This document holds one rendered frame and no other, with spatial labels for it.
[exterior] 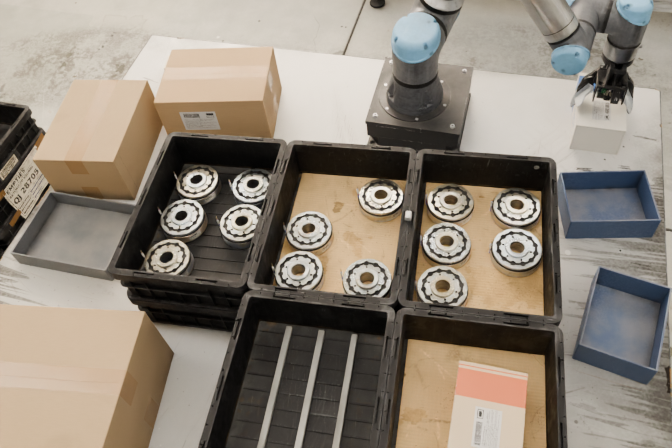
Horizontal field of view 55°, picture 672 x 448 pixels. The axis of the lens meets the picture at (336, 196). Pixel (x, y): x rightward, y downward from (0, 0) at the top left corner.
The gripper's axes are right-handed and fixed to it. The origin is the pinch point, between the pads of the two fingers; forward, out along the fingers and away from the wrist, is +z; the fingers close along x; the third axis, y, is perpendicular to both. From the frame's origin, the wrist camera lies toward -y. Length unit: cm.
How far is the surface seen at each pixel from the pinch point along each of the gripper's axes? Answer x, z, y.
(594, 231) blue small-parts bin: 0.6, 3.1, 37.8
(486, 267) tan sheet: -23, -7, 59
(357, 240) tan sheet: -51, -7, 58
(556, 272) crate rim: -10, -17, 63
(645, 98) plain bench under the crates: 13.2, 6.3, -12.5
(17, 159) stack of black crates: -178, 27, 29
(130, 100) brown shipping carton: -122, -9, 28
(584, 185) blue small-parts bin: -2.0, 4.3, 23.4
